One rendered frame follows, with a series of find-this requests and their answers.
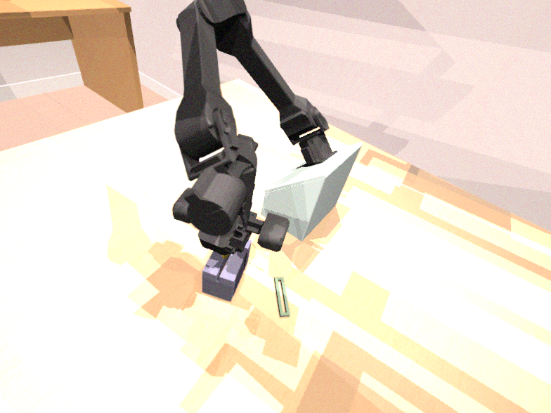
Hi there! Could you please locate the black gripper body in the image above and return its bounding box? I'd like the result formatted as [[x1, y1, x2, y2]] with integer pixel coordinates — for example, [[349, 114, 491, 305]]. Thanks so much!
[[171, 188, 290, 252]]

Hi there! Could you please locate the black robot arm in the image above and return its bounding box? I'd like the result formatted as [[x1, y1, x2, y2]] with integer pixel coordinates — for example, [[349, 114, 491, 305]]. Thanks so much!
[[174, 0, 337, 255]]

